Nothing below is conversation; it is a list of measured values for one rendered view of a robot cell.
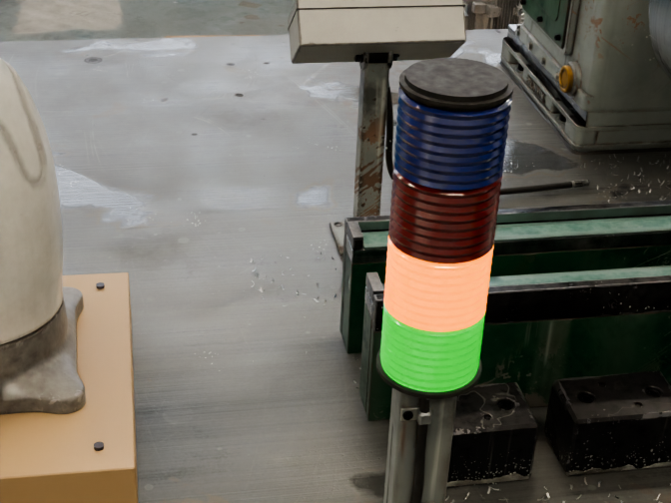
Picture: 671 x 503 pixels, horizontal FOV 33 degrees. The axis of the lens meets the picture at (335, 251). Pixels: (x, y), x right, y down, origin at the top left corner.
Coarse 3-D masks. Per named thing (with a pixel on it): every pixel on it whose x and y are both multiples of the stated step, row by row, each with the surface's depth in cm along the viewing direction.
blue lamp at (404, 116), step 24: (408, 120) 59; (432, 120) 58; (456, 120) 58; (480, 120) 58; (504, 120) 59; (408, 144) 60; (432, 144) 59; (456, 144) 58; (480, 144) 59; (504, 144) 61; (408, 168) 60; (432, 168) 59; (456, 168) 59; (480, 168) 59
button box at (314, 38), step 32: (320, 0) 112; (352, 0) 112; (384, 0) 113; (416, 0) 114; (448, 0) 114; (320, 32) 112; (352, 32) 112; (384, 32) 113; (416, 32) 113; (448, 32) 114
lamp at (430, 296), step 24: (408, 264) 63; (432, 264) 62; (456, 264) 62; (480, 264) 63; (384, 288) 67; (408, 288) 64; (432, 288) 63; (456, 288) 63; (480, 288) 64; (408, 312) 64; (432, 312) 64; (456, 312) 64; (480, 312) 65
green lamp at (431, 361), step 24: (384, 312) 67; (384, 336) 67; (408, 336) 65; (432, 336) 64; (456, 336) 65; (480, 336) 67; (384, 360) 68; (408, 360) 66; (432, 360) 65; (456, 360) 66; (408, 384) 67; (432, 384) 66; (456, 384) 67
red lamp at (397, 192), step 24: (408, 192) 61; (432, 192) 60; (456, 192) 60; (480, 192) 60; (408, 216) 62; (432, 216) 61; (456, 216) 61; (480, 216) 61; (408, 240) 62; (432, 240) 61; (456, 240) 61; (480, 240) 62
